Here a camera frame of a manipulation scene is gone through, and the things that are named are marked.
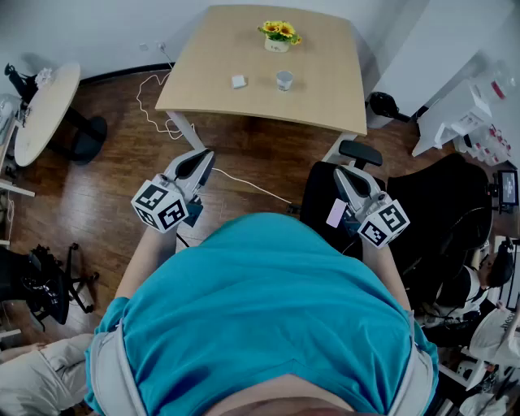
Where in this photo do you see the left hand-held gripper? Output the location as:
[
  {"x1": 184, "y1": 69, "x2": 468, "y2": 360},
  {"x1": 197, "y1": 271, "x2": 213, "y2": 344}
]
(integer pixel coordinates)
[{"x1": 130, "y1": 148, "x2": 216, "y2": 235}]

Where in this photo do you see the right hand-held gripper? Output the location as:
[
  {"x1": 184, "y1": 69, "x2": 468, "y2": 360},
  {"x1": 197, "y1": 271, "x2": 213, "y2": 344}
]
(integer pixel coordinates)
[{"x1": 332, "y1": 164, "x2": 411, "y2": 249}]

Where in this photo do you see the white cup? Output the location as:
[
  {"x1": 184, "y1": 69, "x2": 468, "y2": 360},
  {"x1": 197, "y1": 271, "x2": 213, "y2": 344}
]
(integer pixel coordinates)
[{"x1": 275, "y1": 70, "x2": 294, "y2": 93}]

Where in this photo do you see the person's right forearm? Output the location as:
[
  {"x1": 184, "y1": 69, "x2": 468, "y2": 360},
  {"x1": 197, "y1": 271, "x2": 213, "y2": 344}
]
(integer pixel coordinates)
[{"x1": 361, "y1": 238, "x2": 413, "y2": 313}]

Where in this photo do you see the person's left forearm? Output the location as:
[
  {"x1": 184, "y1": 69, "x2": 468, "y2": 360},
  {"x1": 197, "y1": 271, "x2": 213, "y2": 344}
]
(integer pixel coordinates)
[{"x1": 115, "y1": 225, "x2": 178, "y2": 301}]

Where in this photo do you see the pink phone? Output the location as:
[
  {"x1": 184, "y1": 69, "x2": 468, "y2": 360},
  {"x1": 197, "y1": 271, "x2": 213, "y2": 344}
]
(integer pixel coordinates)
[{"x1": 326, "y1": 197, "x2": 348, "y2": 229}]

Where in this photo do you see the black office chair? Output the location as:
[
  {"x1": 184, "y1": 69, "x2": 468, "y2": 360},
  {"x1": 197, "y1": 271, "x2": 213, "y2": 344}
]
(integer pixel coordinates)
[{"x1": 299, "y1": 140, "x2": 496, "y2": 312}]

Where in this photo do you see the white table leg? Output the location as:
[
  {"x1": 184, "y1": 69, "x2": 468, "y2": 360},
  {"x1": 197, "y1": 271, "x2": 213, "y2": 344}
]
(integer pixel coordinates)
[
  {"x1": 165, "y1": 110, "x2": 208, "y2": 152},
  {"x1": 322, "y1": 132, "x2": 358, "y2": 166}
]

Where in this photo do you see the black waste bin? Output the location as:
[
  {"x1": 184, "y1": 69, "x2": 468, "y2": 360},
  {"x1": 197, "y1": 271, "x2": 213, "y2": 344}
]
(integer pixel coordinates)
[{"x1": 366, "y1": 91, "x2": 412, "y2": 129}]

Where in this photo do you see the white cabinet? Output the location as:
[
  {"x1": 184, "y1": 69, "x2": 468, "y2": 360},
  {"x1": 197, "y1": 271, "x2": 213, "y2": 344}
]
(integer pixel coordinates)
[{"x1": 411, "y1": 78, "x2": 493, "y2": 158}]

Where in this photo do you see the small black monitor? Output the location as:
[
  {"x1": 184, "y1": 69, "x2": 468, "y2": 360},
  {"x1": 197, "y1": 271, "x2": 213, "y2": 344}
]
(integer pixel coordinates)
[{"x1": 492, "y1": 169, "x2": 520, "y2": 215}]

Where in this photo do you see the person's teal shirt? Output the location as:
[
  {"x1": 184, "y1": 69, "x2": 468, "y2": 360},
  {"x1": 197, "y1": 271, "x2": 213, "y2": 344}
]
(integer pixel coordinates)
[{"x1": 84, "y1": 211, "x2": 440, "y2": 416}]

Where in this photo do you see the group of red-labelled bottles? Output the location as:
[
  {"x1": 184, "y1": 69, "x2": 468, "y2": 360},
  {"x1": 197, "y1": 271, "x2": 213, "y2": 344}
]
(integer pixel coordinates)
[{"x1": 466, "y1": 124, "x2": 514, "y2": 167}]

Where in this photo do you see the black swivel chair with gear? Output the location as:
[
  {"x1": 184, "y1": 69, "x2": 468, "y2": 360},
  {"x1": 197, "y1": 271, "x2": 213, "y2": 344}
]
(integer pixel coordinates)
[{"x1": 0, "y1": 242, "x2": 101, "y2": 327}]

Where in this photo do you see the round wooden side table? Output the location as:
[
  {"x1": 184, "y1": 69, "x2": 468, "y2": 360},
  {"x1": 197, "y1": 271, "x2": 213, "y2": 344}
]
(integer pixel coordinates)
[{"x1": 14, "y1": 61, "x2": 109, "y2": 168}]

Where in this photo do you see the white plastic bag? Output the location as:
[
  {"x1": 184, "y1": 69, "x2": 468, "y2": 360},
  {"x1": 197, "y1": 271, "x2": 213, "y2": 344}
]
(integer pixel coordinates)
[{"x1": 468, "y1": 307, "x2": 520, "y2": 367}]

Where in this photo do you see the person's chin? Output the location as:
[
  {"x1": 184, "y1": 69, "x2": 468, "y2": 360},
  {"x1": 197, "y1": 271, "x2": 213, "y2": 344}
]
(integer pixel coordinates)
[{"x1": 210, "y1": 373, "x2": 358, "y2": 416}]

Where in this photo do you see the sunflower bunch in white pot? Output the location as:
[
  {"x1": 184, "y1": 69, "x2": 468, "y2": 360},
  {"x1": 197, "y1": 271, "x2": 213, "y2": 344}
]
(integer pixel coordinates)
[{"x1": 257, "y1": 19, "x2": 304, "y2": 54}]

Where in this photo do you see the white floor cable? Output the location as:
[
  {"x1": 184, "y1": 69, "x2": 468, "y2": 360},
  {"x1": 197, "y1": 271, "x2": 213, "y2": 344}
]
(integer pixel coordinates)
[{"x1": 135, "y1": 42, "x2": 293, "y2": 205}]

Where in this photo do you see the grey right shoulder strap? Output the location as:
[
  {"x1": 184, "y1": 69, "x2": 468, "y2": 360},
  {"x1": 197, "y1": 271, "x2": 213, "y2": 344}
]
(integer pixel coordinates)
[{"x1": 388, "y1": 314, "x2": 436, "y2": 416}]

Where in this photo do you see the grey shoulder strap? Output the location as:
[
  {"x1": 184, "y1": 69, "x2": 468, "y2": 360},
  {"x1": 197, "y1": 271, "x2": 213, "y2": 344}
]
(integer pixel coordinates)
[
  {"x1": 388, "y1": 314, "x2": 436, "y2": 416},
  {"x1": 87, "y1": 320, "x2": 148, "y2": 416}
]

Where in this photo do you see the grey left shoulder strap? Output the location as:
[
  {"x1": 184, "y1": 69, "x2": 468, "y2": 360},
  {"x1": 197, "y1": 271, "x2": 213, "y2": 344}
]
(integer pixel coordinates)
[{"x1": 87, "y1": 320, "x2": 148, "y2": 416}]

